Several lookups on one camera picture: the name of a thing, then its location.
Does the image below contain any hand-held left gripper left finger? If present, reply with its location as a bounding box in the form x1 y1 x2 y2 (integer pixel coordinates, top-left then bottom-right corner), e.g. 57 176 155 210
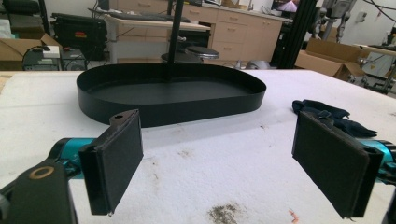
49 108 145 217

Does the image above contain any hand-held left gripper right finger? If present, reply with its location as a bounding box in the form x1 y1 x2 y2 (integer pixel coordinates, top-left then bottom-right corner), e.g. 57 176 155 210
291 110 396 219

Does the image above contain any dark blue cloth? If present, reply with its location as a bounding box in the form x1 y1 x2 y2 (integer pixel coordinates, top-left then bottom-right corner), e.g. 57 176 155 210
291 99 378 139

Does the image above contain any black oval metal tray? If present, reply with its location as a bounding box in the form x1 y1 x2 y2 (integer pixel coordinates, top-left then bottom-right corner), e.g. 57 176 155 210
76 63 268 129

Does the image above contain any white felt table cover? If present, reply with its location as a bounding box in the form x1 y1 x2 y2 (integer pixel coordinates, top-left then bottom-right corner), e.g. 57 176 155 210
0 69 396 224

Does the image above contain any open cardboard box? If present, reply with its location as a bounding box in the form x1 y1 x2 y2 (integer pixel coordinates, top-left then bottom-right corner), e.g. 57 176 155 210
294 37 369 82
0 33 63 71

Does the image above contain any black electronic device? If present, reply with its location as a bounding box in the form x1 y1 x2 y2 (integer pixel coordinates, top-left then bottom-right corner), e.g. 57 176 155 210
22 46 89 72

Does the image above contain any small white box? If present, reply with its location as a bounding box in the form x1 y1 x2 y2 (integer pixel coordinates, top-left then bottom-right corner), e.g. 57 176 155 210
42 45 61 60

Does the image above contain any black hard equipment case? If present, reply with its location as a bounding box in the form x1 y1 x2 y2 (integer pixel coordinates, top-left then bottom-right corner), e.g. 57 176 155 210
50 12 108 62

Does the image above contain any black metal pole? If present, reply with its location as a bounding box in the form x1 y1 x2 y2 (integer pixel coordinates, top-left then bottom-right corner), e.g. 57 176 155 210
165 0 185 82

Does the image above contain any round black stool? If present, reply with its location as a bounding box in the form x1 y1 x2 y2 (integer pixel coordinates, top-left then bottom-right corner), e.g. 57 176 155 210
184 45 220 61

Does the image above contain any white desk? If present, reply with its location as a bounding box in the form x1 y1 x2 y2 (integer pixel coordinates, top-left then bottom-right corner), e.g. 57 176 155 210
88 8 212 65

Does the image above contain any black keyboard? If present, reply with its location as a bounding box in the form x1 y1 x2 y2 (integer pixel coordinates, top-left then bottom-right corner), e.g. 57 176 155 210
107 11 191 24

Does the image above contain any light wooden drawer cabinet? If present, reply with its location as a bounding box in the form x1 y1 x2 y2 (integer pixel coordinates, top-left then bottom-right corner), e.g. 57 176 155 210
181 3 285 63

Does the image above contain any computer monitor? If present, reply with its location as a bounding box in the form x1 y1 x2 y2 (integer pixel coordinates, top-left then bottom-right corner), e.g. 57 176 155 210
270 0 302 14

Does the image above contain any black aluminium frame post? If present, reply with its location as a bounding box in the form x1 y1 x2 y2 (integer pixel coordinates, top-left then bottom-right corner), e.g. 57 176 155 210
276 0 319 70

